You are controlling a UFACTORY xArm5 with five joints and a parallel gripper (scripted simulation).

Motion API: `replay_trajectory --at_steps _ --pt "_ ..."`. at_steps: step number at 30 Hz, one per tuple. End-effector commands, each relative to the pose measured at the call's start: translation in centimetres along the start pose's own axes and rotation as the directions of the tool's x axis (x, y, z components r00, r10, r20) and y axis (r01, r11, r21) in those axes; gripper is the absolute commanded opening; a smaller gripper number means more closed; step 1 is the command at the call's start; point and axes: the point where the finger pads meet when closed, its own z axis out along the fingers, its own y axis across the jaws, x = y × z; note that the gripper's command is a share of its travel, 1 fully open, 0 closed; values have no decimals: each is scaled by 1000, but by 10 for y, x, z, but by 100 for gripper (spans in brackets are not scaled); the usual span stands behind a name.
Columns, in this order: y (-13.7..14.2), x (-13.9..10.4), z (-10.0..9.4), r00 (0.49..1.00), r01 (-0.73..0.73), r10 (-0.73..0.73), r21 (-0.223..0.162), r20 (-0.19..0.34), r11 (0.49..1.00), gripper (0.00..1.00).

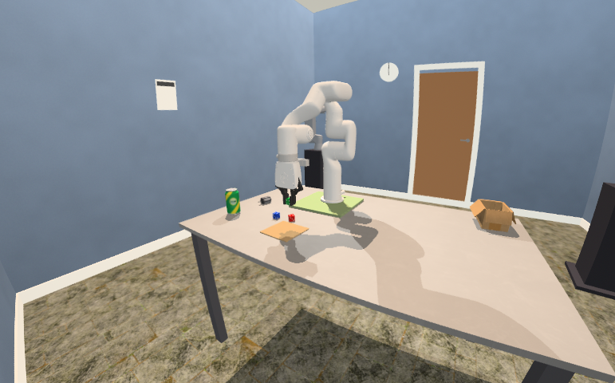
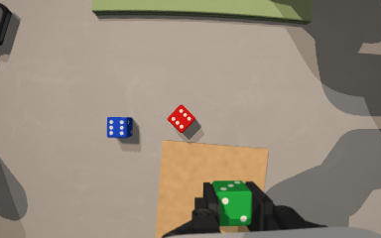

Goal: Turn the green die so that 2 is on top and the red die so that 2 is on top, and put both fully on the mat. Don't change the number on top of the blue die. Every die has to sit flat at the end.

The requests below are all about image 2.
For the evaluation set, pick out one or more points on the blue die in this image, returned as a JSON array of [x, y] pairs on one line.
[[119, 127]]

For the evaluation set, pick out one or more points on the tan square mat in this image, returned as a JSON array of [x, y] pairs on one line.
[[185, 166]]

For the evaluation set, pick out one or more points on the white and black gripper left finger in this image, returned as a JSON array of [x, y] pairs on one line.
[[205, 217]]

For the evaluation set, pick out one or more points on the red die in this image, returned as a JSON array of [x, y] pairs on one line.
[[181, 118]]

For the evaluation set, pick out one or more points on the green die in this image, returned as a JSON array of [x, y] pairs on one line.
[[235, 200]]

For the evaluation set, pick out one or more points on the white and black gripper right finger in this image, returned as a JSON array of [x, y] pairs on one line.
[[266, 216]]

